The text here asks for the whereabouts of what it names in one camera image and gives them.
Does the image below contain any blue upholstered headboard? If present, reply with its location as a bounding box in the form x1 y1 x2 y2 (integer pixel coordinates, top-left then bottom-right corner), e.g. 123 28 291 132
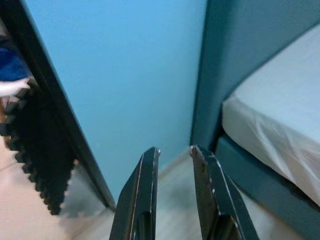
191 0 320 151

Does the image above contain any blue cloth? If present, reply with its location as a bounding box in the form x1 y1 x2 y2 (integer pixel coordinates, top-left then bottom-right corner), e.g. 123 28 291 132
0 34 30 82

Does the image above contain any black foam puzzle mat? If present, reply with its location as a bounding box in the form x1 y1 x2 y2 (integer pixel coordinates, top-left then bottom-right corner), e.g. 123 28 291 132
0 77 76 216

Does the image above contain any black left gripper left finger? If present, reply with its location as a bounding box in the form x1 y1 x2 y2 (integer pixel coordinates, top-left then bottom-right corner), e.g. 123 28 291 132
108 146 161 240

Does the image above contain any black door frame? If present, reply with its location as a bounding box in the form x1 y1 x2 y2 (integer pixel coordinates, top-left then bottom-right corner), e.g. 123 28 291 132
0 0 117 212

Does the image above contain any cream sheeted mattress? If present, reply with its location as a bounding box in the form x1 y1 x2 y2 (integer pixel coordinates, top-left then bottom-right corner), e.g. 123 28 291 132
221 24 320 206

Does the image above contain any white cloth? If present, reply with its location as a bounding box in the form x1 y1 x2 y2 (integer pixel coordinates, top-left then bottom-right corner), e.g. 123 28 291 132
0 77 31 97

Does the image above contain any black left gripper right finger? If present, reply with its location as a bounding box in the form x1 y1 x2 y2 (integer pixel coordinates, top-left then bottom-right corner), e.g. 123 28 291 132
189 144 261 240

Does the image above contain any dark blue bed frame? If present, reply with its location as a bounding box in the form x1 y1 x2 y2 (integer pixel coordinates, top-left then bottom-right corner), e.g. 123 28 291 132
214 136 320 240

